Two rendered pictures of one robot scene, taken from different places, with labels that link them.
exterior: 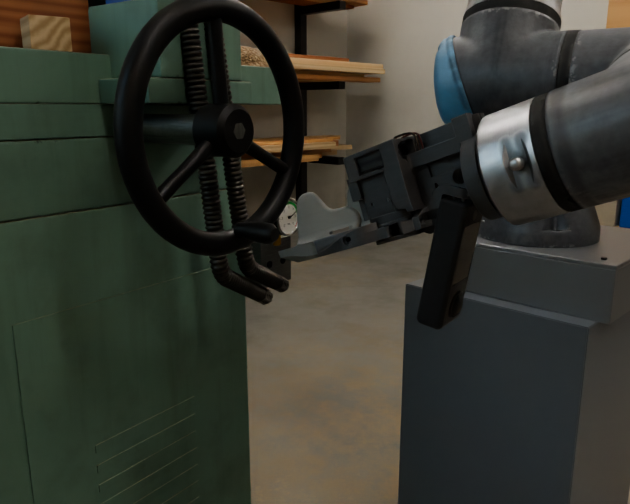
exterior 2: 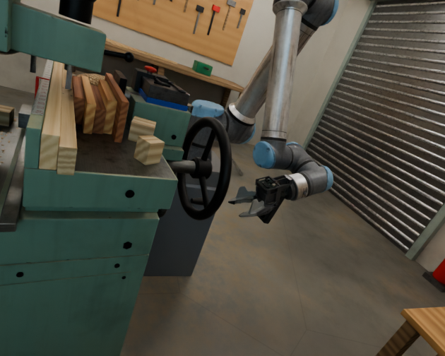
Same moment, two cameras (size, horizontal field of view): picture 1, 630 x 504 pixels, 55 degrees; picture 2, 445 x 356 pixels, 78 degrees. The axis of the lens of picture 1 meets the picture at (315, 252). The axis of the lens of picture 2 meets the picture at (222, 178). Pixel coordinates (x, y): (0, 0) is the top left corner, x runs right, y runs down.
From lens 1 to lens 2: 0.91 m
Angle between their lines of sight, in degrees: 68
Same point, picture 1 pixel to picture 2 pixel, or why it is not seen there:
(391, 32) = not seen: outside the picture
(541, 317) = (210, 190)
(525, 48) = (286, 153)
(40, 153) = not seen: hidden behind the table
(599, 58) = (297, 158)
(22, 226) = not seen: hidden behind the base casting
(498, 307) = (198, 188)
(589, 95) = (317, 180)
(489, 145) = (300, 189)
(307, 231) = (253, 209)
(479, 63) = (279, 156)
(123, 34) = (162, 123)
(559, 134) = (312, 188)
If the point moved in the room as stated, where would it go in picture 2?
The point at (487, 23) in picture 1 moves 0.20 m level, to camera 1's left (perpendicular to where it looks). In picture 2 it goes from (280, 145) to (263, 154)
